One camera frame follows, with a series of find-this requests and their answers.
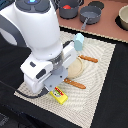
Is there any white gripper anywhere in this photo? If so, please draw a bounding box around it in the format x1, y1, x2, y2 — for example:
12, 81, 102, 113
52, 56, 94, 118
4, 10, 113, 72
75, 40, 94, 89
21, 41, 77, 94

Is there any yellow butter box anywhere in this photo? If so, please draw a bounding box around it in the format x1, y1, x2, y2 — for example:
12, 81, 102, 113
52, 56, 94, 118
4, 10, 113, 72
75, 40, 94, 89
50, 87, 68, 104

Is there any light blue cup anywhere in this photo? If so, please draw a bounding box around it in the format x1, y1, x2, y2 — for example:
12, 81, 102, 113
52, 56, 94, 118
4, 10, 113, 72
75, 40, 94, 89
74, 33, 84, 51

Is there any grey cooking pot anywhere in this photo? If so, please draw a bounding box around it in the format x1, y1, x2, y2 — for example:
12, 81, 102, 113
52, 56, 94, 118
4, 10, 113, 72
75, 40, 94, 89
55, 0, 84, 19

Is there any red toy tomato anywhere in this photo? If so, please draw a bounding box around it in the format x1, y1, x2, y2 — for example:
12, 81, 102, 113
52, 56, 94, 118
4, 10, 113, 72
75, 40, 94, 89
63, 5, 71, 9

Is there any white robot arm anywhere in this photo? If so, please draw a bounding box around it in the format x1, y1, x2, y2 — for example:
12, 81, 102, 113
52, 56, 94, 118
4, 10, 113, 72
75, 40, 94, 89
0, 0, 77, 95

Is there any round tan plate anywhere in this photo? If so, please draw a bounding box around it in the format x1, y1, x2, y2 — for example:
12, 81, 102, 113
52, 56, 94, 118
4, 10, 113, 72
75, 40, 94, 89
68, 57, 84, 79

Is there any beige woven placemat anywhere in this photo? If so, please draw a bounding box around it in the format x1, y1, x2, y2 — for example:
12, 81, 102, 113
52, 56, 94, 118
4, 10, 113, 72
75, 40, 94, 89
13, 30, 117, 128

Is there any grey frying pan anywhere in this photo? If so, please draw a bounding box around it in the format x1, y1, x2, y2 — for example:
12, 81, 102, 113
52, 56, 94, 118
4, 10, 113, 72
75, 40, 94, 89
80, 6, 101, 30

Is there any pink toy stove board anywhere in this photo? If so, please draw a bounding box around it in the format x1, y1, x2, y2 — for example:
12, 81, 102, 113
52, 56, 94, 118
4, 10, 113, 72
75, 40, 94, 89
56, 0, 128, 42

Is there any black stove burner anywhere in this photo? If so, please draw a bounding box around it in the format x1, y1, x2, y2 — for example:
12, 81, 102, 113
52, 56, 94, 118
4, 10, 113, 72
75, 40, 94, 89
88, 1, 104, 10

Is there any beige bowl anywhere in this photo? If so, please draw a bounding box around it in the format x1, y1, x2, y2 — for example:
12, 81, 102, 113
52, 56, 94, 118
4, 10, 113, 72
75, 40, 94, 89
119, 5, 128, 30

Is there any black cable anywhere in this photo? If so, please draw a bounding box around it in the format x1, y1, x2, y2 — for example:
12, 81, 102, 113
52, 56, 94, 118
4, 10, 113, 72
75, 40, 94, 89
13, 88, 51, 100

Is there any fork with orange handle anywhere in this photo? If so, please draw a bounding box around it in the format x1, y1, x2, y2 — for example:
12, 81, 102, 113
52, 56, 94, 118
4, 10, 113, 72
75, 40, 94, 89
64, 78, 86, 89

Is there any knife with orange handle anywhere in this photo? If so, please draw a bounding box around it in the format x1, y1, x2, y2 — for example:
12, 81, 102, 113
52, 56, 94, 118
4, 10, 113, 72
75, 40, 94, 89
79, 55, 98, 63

